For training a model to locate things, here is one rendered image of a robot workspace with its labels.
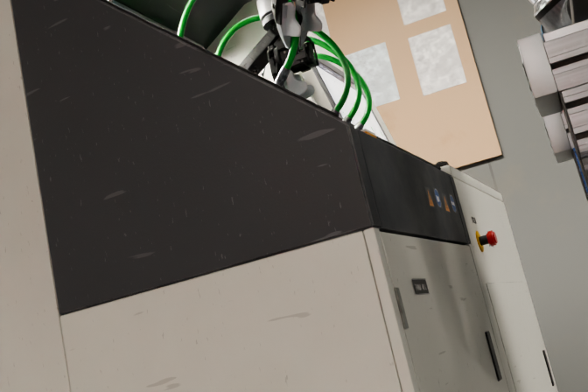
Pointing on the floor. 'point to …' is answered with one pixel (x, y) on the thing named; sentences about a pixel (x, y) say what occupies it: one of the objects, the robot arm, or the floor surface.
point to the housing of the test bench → (24, 238)
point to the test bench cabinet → (255, 328)
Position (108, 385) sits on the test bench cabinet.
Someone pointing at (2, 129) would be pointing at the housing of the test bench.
